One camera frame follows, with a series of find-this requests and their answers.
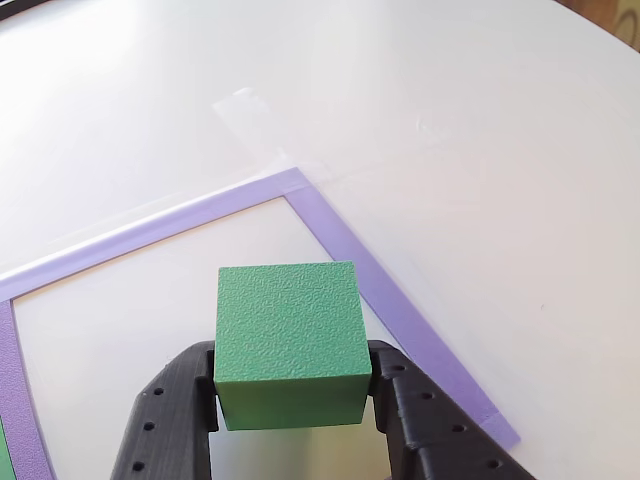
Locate purple tape square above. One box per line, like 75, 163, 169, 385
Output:
0, 167, 521, 480

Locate green tape square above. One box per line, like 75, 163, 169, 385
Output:
0, 419, 16, 480

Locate green cube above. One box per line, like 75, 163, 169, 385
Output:
213, 260, 372, 433

